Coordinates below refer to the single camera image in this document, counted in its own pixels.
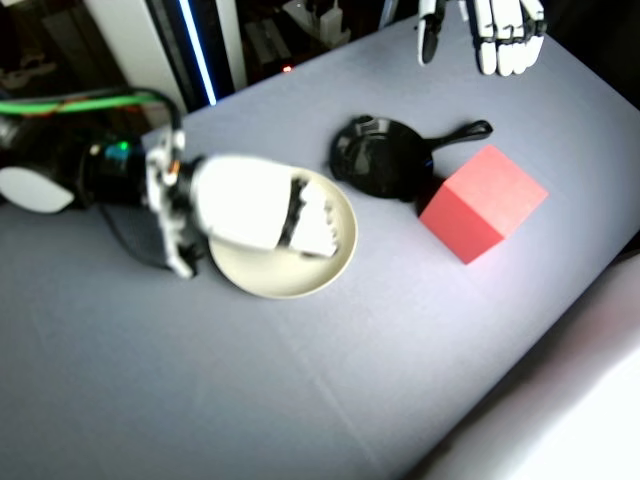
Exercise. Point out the black cast-iron skillet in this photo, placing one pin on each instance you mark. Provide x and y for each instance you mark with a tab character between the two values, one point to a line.
385	160

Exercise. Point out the red cube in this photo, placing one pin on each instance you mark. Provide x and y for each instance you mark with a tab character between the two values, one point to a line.
480	205

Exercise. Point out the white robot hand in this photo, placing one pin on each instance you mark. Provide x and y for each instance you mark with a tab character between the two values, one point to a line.
245	205
505	35

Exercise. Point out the grey table cloth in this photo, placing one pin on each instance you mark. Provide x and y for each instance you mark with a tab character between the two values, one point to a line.
250	375

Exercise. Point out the white robot body shell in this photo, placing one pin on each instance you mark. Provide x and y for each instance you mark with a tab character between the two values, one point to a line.
565	400

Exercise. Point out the white pillar panel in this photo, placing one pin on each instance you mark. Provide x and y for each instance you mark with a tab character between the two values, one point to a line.
135	50

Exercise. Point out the cream round plate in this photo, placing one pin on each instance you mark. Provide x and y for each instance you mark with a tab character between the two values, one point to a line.
280	275

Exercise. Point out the blue light strip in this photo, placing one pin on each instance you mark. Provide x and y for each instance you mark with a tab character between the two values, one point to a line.
200	55

